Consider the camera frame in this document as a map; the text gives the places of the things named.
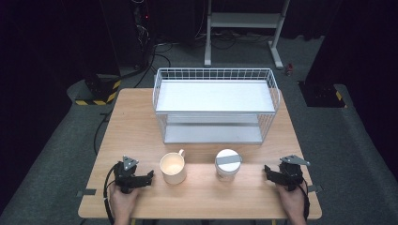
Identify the white jar with grey label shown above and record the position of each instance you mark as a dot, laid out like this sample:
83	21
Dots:
227	165

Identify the person's right hand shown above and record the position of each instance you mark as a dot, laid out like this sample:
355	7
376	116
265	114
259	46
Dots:
292	203

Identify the cream mug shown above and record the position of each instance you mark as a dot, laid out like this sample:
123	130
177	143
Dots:
172	168

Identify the white metal stand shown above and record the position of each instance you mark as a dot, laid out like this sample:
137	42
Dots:
244	20

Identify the person's left hand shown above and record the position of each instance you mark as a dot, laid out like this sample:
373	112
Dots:
122	203

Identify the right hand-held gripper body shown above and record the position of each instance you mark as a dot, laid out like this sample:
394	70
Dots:
291	175

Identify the black base with striped edge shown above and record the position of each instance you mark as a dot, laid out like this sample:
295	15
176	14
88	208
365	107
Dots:
100	90
322	95

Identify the dark equipment tower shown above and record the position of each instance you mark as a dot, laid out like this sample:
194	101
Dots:
131	31

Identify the grey tape strip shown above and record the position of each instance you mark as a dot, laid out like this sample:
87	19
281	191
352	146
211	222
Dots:
87	192
315	188

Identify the small red object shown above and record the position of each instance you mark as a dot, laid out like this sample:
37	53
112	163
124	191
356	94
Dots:
289	69

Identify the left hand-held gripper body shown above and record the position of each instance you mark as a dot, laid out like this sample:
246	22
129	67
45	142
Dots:
125	178

